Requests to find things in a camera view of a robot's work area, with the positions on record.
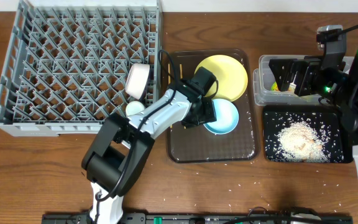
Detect light blue bowl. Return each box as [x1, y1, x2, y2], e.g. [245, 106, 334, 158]
[204, 99, 239, 135]

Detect pile of rice waste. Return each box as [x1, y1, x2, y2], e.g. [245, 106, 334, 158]
[273, 121, 330, 162]

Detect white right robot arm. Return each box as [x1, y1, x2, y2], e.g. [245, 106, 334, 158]
[268, 40, 358, 178]

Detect white shallow bowl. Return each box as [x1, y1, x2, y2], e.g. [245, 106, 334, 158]
[125, 63, 150, 100]

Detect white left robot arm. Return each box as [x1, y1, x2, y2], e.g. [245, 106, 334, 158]
[81, 78, 218, 223]

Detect white plastic cup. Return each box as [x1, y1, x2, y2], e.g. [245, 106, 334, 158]
[125, 101, 145, 117]

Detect black waste tray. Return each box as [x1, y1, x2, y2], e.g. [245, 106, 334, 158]
[262, 105, 353, 164]

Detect yellow green wrapper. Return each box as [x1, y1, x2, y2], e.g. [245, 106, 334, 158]
[270, 82, 296, 93]

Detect wooden chopstick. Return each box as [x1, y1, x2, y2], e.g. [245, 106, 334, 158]
[180, 64, 183, 80]
[167, 64, 171, 85]

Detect grey plastic dish rack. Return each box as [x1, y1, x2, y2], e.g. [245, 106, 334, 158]
[0, 1, 162, 136]

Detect dark brown serving tray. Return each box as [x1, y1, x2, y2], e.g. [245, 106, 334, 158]
[167, 49, 260, 163]

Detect clear plastic waste bin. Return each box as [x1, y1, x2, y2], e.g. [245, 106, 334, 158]
[252, 54, 356, 106]

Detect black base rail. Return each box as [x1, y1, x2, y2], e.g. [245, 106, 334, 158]
[40, 207, 354, 224]

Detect yellow round plate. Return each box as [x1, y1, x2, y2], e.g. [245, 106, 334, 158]
[196, 55, 248, 101]

